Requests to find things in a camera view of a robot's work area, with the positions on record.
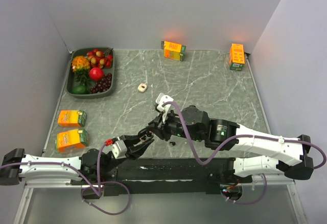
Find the red cherry bunch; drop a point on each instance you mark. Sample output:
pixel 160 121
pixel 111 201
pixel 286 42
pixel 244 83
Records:
pixel 100 58

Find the beige earbud charging case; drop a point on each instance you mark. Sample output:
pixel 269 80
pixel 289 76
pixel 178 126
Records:
pixel 142 87

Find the green avocado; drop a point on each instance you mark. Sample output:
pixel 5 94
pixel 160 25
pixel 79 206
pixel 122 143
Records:
pixel 79 90

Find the red apple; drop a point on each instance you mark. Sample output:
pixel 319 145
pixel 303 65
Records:
pixel 96 74

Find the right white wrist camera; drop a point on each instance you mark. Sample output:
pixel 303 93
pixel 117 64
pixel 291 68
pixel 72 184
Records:
pixel 162 107

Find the orange juice box left upper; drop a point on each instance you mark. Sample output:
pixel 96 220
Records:
pixel 72 118

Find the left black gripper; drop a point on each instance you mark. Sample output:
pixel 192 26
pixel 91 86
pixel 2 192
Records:
pixel 135 153

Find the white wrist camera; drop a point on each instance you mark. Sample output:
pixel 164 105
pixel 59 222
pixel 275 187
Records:
pixel 162 107
pixel 118 147

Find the orange juice box back right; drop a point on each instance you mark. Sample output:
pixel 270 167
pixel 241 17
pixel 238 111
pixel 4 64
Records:
pixel 236 57

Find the dark grey fruit tray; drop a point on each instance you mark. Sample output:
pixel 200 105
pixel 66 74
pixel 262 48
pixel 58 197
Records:
pixel 71 82

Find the orange yellow flower pineapple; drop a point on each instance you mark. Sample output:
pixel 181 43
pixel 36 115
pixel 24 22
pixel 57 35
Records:
pixel 81 67

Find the orange juice box back centre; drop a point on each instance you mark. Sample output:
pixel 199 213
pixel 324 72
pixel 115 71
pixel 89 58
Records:
pixel 173 51

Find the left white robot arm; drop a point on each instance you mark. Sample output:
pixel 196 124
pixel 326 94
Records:
pixel 91 167

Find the dark purple grape bunch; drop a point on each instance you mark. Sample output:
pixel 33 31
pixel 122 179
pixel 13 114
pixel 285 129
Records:
pixel 103 85

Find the black earbud charging case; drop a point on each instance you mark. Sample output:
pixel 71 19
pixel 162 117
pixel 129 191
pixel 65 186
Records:
pixel 146 136

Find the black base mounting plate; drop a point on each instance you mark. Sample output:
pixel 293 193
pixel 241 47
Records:
pixel 156 176

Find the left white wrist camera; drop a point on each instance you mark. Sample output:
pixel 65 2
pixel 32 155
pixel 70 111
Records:
pixel 118 147

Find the orange juice box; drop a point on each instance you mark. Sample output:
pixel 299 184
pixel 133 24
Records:
pixel 173 51
pixel 236 57
pixel 72 139
pixel 72 118

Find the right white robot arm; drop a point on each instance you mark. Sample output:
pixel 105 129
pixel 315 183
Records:
pixel 274 155

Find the orange juice box left lower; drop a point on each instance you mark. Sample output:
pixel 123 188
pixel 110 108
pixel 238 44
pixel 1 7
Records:
pixel 72 139

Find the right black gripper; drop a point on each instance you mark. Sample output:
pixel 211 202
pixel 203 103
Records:
pixel 165 134

